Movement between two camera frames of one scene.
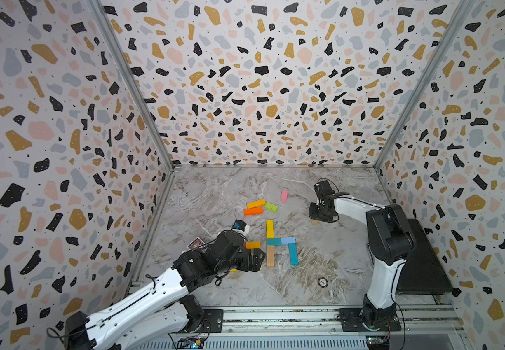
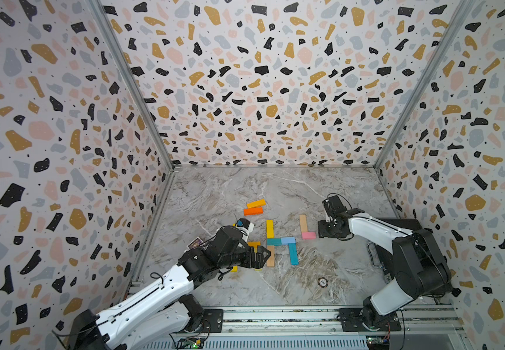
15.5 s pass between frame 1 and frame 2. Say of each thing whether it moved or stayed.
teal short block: stayed
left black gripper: stayed
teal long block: stayed
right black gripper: moved
